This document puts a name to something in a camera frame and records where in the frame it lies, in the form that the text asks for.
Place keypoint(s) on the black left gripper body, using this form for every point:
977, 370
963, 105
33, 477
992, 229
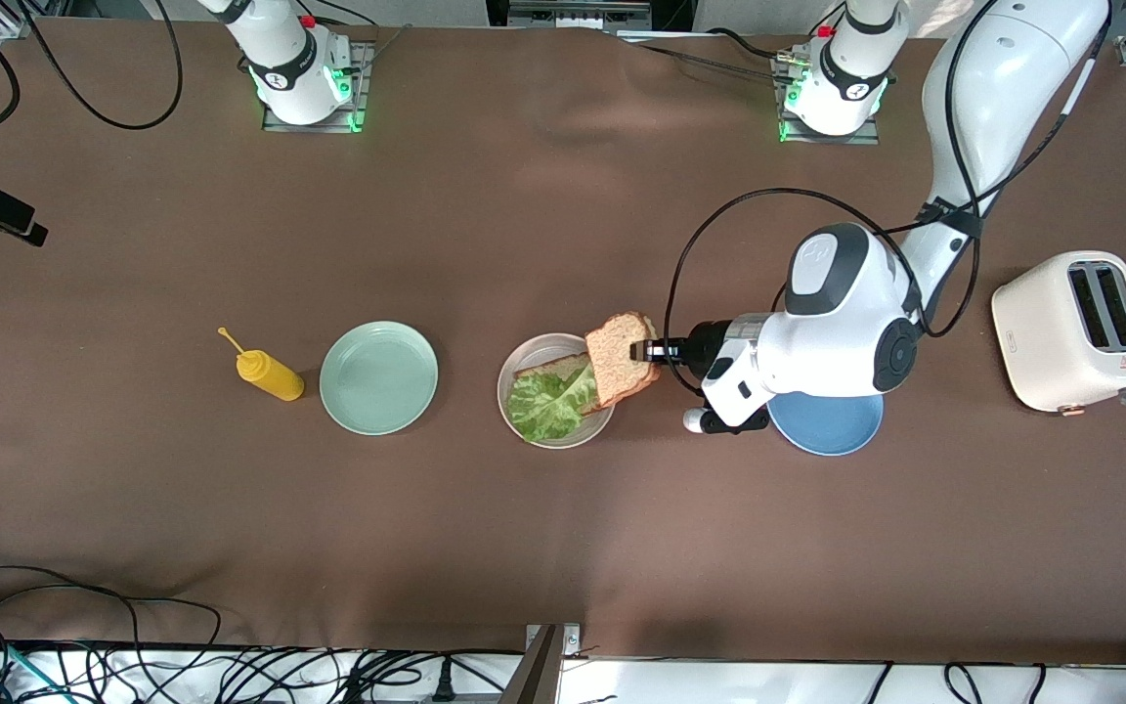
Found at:
703, 345

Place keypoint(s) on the brown bread slice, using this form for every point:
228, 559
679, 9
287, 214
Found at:
553, 370
614, 367

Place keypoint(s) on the green lettuce leaf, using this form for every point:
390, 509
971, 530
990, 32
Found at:
548, 406

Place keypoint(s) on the yellow squeeze bottle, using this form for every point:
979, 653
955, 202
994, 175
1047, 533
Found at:
275, 376

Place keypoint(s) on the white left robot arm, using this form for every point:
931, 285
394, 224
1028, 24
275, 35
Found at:
993, 98

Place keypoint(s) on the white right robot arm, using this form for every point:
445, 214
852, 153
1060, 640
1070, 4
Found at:
280, 54

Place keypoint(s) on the beige plate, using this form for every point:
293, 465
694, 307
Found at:
534, 352

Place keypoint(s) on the blue plate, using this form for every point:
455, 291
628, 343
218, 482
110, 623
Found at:
832, 425

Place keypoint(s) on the mint green plate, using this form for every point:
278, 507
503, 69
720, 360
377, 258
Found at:
377, 381

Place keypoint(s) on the brown table cloth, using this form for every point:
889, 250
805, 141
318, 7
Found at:
563, 244

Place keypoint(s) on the white toaster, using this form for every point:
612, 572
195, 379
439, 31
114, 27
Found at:
1037, 342

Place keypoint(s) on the black device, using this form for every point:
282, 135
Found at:
671, 12

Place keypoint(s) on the gray power strip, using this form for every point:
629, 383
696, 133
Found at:
578, 15

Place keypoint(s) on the black power plug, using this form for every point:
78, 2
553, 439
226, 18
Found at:
443, 684

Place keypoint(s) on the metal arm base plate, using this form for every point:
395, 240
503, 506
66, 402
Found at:
309, 127
856, 139

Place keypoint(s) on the gray metal bracket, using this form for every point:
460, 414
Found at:
539, 675

